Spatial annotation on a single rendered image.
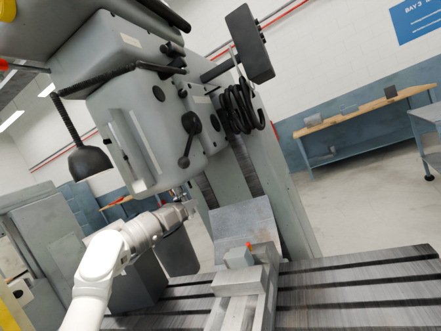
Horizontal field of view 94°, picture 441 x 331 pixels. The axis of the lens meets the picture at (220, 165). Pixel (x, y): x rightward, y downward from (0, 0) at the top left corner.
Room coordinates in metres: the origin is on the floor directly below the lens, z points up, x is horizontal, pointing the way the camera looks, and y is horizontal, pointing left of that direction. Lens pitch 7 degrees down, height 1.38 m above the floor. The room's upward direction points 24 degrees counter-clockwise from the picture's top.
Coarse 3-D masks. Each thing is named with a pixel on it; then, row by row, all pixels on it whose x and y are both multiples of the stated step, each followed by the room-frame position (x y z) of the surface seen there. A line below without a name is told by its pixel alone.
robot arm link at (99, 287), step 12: (96, 240) 0.44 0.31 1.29; (108, 240) 0.44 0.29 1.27; (120, 240) 0.45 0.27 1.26; (96, 252) 0.42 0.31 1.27; (108, 252) 0.42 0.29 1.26; (120, 252) 0.44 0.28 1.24; (84, 264) 0.40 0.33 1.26; (96, 264) 0.40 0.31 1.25; (108, 264) 0.41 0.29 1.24; (84, 276) 0.38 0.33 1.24; (96, 276) 0.38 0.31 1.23; (108, 276) 0.39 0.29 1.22; (84, 288) 0.38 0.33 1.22; (96, 288) 0.38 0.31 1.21; (108, 288) 0.39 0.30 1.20; (72, 300) 0.38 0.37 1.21; (108, 300) 0.40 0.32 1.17
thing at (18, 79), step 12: (276, 12) 4.11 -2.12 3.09; (288, 12) 4.04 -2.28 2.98; (216, 48) 4.63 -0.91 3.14; (228, 48) 4.53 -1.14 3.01; (24, 60) 3.38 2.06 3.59; (12, 72) 3.53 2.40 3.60; (24, 72) 3.59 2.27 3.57; (36, 72) 3.71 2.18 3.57; (0, 84) 3.70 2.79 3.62; (12, 84) 3.74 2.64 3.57; (24, 84) 3.87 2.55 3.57; (0, 96) 3.90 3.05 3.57; (12, 96) 4.05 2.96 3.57; (0, 108) 4.26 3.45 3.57; (96, 132) 6.35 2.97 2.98
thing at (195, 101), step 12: (180, 84) 0.68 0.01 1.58; (192, 84) 0.73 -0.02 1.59; (192, 96) 0.69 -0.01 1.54; (204, 96) 0.78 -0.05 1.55; (192, 108) 0.68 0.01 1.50; (204, 108) 0.74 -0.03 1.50; (204, 120) 0.70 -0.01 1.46; (216, 120) 0.78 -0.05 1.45; (204, 132) 0.68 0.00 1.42; (216, 132) 0.75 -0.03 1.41; (204, 144) 0.68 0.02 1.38; (216, 144) 0.70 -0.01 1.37
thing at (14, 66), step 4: (0, 60) 0.46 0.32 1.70; (4, 60) 0.46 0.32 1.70; (0, 64) 0.46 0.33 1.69; (4, 64) 0.46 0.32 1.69; (8, 64) 0.47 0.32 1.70; (12, 64) 0.48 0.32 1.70; (16, 64) 0.49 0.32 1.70; (20, 64) 0.50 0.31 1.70; (0, 68) 0.46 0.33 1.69; (4, 68) 0.46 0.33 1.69; (8, 68) 0.47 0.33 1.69; (12, 68) 0.48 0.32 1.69; (16, 68) 0.49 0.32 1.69; (20, 68) 0.49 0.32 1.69; (24, 68) 0.50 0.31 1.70; (28, 68) 0.51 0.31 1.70; (32, 68) 0.51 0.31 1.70; (36, 68) 0.52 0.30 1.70; (40, 68) 0.53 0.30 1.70; (44, 68) 0.54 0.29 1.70; (40, 72) 0.53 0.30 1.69; (44, 72) 0.54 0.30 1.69; (48, 72) 0.54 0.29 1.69
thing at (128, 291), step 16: (144, 256) 0.78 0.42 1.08; (128, 272) 0.73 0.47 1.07; (144, 272) 0.75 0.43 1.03; (160, 272) 0.81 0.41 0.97; (112, 288) 0.76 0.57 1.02; (128, 288) 0.74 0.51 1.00; (144, 288) 0.72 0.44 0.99; (160, 288) 0.78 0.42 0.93; (112, 304) 0.77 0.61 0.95; (128, 304) 0.75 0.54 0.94; (144, 304) 0.73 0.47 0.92
